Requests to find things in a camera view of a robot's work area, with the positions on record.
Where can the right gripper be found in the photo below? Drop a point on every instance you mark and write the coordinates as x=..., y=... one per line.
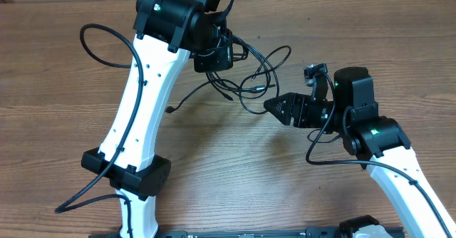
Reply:
x=290, y=103

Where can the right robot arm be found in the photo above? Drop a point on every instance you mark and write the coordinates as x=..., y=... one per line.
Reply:
x=345, y=104

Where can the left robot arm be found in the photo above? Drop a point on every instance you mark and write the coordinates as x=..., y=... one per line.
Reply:
x=168, y=34

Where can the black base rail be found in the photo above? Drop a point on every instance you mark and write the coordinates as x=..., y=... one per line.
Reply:
x=364, y=226

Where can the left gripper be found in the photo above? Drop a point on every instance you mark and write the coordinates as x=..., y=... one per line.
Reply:
x=224, y=61

